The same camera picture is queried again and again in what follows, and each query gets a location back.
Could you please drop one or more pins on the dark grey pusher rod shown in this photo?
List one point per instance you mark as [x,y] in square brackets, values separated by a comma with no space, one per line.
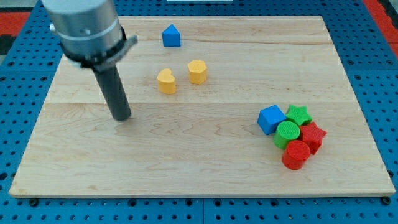
[112,89]

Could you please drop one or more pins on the blue cube block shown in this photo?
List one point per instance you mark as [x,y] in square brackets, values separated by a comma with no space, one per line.
[269,118]

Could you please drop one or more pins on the blue triangle block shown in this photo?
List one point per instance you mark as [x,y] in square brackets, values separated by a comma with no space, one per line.
[171,37]

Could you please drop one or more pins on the light wooden board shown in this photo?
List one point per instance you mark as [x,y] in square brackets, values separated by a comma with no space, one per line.
[204,141]

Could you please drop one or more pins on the yellow heart block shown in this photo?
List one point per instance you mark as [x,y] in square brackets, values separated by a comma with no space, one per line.
[166,81]

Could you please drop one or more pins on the red cylinder block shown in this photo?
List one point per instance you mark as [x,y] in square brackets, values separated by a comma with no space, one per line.
[296,154]

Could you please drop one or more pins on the green star block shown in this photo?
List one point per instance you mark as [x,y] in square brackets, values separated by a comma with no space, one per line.
[298,115]

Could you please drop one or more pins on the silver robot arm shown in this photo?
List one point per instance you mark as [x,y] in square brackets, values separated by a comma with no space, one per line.
[91,35]

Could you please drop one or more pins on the green cylinder block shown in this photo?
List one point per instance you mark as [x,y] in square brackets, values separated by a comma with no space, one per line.
[286,132]

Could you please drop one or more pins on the yellow hexagon block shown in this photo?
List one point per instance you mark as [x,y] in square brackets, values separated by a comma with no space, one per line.
[197,72]

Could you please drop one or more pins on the red star block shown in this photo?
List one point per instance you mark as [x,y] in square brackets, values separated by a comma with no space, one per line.
[312,136]

